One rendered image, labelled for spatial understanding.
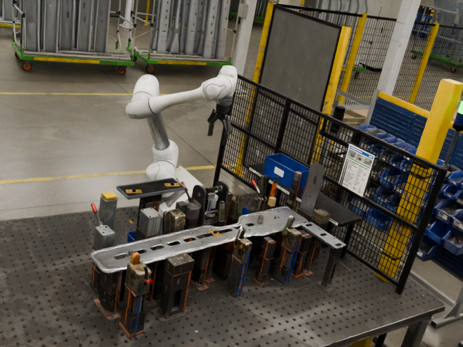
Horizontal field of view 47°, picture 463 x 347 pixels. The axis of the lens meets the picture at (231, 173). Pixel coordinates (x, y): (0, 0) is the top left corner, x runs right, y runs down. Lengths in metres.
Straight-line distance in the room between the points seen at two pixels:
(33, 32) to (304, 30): 5.34
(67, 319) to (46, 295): 0.22
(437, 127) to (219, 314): 1.59
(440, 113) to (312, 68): 2.25
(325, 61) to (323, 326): 2.80
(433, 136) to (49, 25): 7.38
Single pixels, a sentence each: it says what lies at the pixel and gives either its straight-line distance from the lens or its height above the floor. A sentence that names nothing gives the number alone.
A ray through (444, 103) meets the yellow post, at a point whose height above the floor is 1.88.
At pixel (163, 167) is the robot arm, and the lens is 3.49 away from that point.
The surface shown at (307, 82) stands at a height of 1.39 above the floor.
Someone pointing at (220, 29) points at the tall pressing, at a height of 0.90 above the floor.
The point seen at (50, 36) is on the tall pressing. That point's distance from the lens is 9.52.
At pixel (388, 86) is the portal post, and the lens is 7.21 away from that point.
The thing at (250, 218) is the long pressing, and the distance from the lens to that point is 3.18.
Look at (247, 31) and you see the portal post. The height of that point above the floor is 1.11.
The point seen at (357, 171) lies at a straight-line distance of 3.47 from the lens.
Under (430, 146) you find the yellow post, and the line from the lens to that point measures 3.22.
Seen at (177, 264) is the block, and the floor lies 1.03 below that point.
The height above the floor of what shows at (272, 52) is 1.51.
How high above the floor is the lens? 2.47
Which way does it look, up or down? 23 degrees down
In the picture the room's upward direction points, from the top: 11 degrees clockwise
